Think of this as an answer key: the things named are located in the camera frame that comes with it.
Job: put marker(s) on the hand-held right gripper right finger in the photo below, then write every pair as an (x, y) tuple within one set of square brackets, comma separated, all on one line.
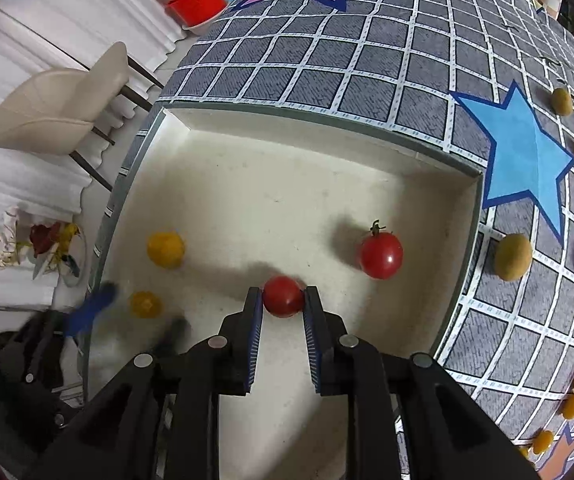
[(311, 342)]

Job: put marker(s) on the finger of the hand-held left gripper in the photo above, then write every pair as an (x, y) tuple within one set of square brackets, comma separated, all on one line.
[(92, 307), (174, 334)]

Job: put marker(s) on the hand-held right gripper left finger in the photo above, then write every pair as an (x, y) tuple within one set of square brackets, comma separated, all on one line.
[(254, 342)]

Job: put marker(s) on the yellow cherry tomato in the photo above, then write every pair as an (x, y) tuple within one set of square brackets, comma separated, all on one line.
[(513, 256), (145, 304), (572, 405), (166, 249), (542, 441), (562, 100)]

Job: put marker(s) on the white shallow tray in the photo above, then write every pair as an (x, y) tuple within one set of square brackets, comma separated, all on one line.
[(277, 200)]

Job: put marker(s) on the glass vase with flowers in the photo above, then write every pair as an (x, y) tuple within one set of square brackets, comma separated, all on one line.
[(47, 245)]

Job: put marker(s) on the red cherry tomato with stem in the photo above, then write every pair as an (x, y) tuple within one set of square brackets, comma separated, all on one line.
[(380, 255)]

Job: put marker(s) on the beige chair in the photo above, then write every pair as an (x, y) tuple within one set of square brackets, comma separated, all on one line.
[(57, 105)]

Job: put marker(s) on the grey checkered star tablecloth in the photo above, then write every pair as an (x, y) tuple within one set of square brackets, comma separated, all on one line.
[(367, 60)]

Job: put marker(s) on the white curtain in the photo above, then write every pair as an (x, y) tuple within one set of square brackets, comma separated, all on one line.
[(42, 20)]

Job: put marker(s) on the red plastic bowl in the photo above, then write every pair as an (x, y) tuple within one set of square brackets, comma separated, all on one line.
[(199, 2)]

